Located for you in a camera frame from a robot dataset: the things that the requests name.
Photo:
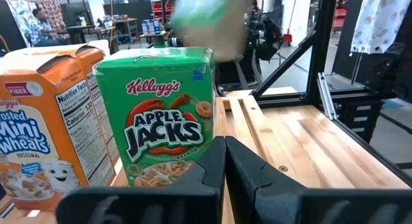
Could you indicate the black aluminium rig frame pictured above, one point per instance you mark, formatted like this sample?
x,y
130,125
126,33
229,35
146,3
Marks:
x,y
320,56

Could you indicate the red storage bin rack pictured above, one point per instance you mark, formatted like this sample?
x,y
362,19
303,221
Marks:
x,y
161,10
341,11

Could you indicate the patterned hanging cloth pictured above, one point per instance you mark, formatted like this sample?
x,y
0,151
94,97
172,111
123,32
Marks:
x,y
53,11

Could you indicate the person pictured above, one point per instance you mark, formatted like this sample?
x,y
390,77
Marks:
x,y
267,40
42,31

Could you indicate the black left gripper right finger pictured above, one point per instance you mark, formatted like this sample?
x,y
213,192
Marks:
x,y
257,198

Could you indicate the orange Mini Wheats cereal box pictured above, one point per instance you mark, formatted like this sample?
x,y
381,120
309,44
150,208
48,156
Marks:
x,y
95,89
38,127

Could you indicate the green Apple Jacks cereal box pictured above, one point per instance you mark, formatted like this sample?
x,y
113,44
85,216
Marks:
x,y
154,98

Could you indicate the white patterned cloth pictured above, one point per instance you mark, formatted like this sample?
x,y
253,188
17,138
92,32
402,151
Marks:
x,y
380,21

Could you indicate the blue white carton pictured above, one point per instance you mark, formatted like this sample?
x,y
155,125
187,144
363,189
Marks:
x,y
146,27
156,26

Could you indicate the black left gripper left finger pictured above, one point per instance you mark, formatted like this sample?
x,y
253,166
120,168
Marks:
x,y
193,201

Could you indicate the red broom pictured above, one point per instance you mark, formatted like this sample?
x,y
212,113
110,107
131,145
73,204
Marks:
x,y
287,39

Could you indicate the wooden slatted shelf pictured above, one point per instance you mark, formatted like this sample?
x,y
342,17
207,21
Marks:
x,y
231,122

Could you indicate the dark metal equipment stand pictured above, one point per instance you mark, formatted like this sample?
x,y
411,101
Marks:
x,y
357,121

